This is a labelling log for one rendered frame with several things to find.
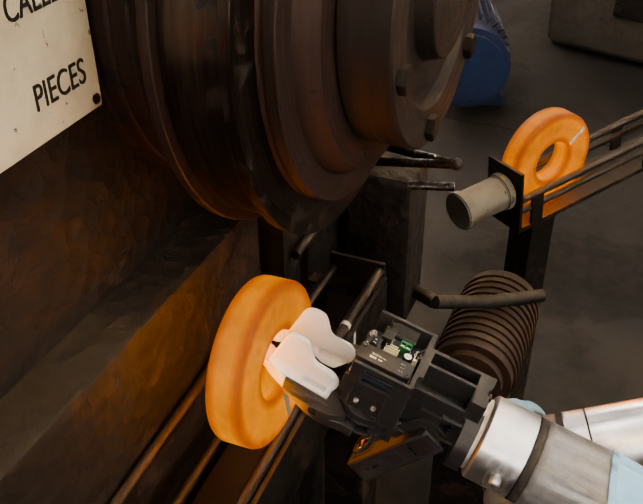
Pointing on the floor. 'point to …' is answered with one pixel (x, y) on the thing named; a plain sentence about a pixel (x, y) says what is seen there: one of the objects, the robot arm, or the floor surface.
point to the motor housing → (488, 282)
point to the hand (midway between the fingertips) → (262, 345)
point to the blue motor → (485, 61)
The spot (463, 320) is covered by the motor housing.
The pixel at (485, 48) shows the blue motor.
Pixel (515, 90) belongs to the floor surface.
